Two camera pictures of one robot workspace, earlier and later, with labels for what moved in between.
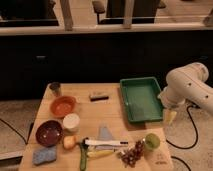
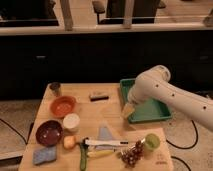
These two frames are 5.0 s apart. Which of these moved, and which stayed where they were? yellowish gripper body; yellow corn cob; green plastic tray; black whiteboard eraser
Moved: yellowish gripper body
Stayed: yellow corn cob; green plastic tray; black whiteboard eraser
